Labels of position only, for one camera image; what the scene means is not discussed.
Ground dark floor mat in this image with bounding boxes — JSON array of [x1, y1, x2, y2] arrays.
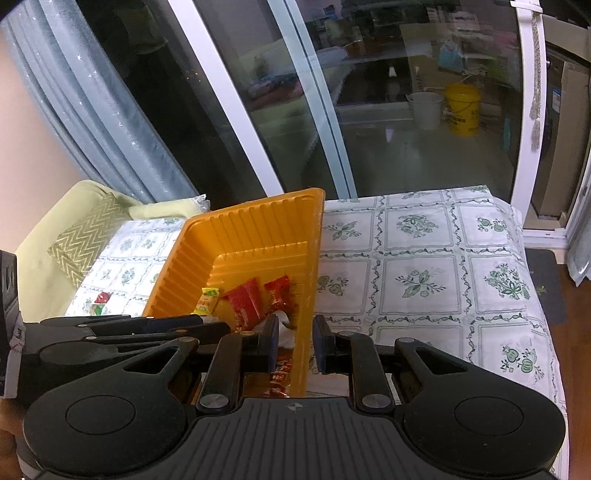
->
[[524, 249, 568, 326]]

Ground white plastic bucket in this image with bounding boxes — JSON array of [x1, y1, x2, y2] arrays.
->
[[406, 91, 445, 131]]

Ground red patterned twisted candy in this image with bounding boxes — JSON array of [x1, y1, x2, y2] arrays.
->
[[264, 275, 299, 319]]

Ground brown cardboard box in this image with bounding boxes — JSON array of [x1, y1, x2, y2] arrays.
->
[[531, 14, 591, 228]]

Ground silver beaded tassel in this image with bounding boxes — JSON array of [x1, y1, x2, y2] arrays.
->
[[529, 9, 544, 151]]

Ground yellow plastic bucket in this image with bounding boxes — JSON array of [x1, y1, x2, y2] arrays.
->
[[442, 83, 481, 137]]

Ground pale green sofa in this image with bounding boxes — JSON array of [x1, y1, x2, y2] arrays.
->
[[16, 180, 209, 324]]

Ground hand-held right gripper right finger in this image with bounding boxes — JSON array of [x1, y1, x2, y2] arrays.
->
[[313, 315, 481, 411]]

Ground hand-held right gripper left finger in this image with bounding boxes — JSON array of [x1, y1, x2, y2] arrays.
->
[[113, 316, 280, 411]]

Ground red gold foil candy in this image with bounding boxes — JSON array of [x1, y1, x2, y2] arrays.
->
[[269, 355, 293, 398]]

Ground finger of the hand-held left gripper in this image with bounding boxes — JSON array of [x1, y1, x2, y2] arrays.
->
[[39, 314, 208, 340], [39, 322, 232, 367]]

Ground orange ribbed plastic tray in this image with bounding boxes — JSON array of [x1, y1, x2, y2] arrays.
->
[[142, 187, 326, 400]]

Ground yellow candy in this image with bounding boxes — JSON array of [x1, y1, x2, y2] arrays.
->
[[194, 287, 221, 319]]

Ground large red snack packet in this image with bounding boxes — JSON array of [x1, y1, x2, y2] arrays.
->
[[221, 278, 265, 334]]

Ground green zigzag cushion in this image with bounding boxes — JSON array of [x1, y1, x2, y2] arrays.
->
[[48, 191, 131, 289]]

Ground white framed glass sliding door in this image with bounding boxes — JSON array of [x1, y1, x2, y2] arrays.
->
[[69, 0, 573, 241]]

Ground grey blue curtain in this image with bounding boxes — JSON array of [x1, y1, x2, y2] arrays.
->
[[568, 175, 591, 288], [0, 0, 211, 206]]

